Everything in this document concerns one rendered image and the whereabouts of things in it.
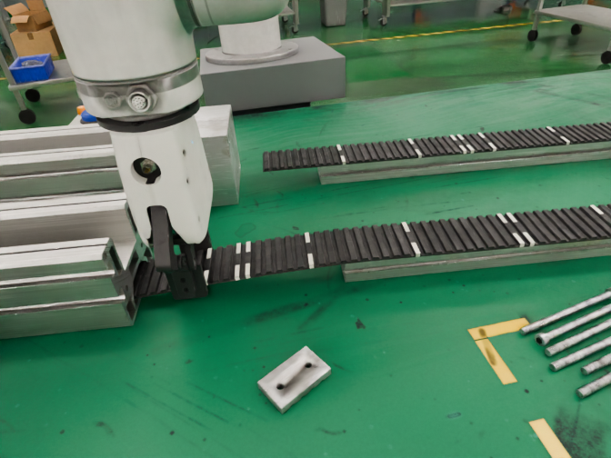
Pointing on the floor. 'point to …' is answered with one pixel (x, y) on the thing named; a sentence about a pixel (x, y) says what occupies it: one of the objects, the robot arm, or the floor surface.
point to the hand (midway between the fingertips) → (191, 261)
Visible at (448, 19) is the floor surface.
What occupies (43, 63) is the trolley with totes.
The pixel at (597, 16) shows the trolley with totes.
